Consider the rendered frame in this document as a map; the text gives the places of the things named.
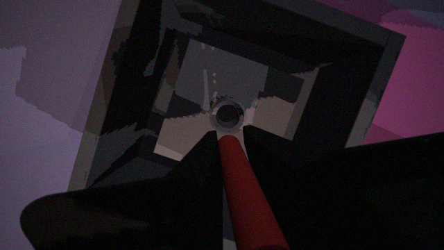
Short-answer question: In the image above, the dark red peg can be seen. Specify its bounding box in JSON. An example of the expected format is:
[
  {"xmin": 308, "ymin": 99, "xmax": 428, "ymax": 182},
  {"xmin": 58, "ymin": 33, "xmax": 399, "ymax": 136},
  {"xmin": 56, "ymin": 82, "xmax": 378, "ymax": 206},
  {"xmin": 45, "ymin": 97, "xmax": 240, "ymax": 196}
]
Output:
[{"xmin": 218, "ymin": 135, "xmax": 290, "ymax": 250}]

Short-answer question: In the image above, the dark grey open box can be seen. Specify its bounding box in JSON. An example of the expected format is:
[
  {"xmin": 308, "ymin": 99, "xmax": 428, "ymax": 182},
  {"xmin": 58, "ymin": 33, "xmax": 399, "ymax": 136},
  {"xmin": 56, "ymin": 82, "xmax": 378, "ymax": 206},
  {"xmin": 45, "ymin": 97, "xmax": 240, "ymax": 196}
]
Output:
[{"xmin": 67, "ymin": 0, "xmax": 407, "ymax": 192}]

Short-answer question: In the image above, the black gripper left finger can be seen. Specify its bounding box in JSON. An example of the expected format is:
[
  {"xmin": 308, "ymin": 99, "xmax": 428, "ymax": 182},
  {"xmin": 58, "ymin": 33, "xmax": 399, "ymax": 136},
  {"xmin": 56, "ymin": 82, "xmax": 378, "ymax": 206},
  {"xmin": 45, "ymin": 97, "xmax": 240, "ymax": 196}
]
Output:
[{"xmin": 20, "ymin": 131, "xmax": 223, "ymax": 250}]

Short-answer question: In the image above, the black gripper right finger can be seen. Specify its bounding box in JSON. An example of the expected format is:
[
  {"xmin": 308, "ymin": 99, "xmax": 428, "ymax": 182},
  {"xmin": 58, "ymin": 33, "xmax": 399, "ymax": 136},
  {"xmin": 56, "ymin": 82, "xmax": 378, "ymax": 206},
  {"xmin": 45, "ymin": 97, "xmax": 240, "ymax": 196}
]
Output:
[{"xmin": 243, "ymin": 125, "xmax": 444, "ymax": 250}]

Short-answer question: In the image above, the grey flat plate with hole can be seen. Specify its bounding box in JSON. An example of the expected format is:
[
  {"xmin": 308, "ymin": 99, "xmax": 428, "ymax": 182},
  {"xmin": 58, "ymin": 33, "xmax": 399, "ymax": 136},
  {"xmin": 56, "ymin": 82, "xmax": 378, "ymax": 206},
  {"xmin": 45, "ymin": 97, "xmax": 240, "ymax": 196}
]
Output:
[{"xmin": 153, "ymin": 38, "xmax": 305, "ymax": 161}]

